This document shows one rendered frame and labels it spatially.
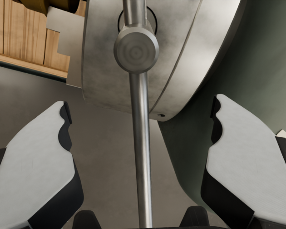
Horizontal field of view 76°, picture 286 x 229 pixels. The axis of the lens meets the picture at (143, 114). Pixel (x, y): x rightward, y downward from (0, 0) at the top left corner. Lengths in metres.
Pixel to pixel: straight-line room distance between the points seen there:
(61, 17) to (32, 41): 0.27
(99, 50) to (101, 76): 0.03
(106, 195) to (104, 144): 0.59
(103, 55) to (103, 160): 1.60
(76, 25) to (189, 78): 0.19
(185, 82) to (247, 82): 0.06
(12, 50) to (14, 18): 0.08
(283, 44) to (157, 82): 0.12
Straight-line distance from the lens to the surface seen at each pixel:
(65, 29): 0.32
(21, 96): 1.68
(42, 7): 0.32
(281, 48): 0.22
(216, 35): 0.19
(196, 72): 0.19
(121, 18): 0.18
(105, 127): 1.58
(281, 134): 0.23
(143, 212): 0.17
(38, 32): 0.57
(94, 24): 0.18
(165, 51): 0.18
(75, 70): 0.32
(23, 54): 0.59
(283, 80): 0.22
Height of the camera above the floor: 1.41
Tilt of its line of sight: 67 degrees down
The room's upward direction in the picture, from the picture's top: 169 degrees clockwise
